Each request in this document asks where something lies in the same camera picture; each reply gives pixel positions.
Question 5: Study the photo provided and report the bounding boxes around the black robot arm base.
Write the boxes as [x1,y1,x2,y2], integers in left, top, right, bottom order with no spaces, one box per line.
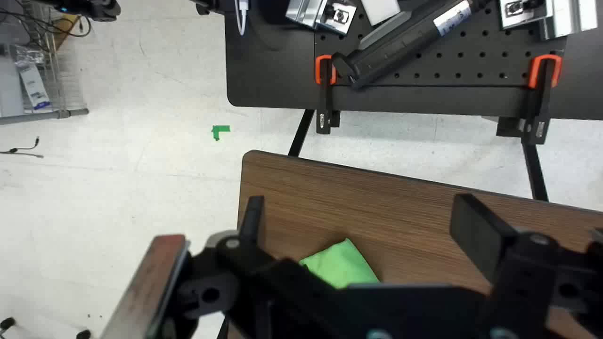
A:
[334,0,492,88]

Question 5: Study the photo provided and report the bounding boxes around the black cable on floor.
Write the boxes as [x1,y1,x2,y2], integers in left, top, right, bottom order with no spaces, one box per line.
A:
[0,135,45,159]

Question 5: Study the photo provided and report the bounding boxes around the silver metal bracket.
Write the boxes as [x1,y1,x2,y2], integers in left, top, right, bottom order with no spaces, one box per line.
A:
[285,0,356,33]

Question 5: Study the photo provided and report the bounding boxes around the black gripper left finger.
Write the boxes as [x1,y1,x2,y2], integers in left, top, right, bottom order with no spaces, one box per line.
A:
[239,195,264,246]

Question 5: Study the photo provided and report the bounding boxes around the green tape floor marker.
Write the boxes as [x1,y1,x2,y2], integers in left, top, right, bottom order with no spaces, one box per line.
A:
[211,123,232,140]

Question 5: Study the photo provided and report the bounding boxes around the orange black clamp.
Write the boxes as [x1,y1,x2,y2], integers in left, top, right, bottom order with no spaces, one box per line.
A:
[498,52,563,144]
[315,54,337,133]

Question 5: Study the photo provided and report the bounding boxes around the green microfiber cloth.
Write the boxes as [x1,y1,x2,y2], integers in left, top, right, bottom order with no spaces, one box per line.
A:
[300,238,379,287]

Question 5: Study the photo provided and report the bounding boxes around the wire rack with papers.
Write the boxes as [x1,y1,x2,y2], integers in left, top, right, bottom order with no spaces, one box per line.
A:
[0,0,92,123]

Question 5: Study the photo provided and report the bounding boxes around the orange black clamp right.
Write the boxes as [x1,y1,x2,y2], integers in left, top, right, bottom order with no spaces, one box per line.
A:
[498,52,563,144]

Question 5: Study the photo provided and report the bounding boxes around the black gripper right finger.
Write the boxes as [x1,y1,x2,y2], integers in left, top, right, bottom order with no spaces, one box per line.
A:
[450,193,518,280]

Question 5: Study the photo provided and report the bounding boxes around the orange black clamp left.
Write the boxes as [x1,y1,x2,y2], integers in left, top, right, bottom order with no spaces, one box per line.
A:
[315,54,337,133]

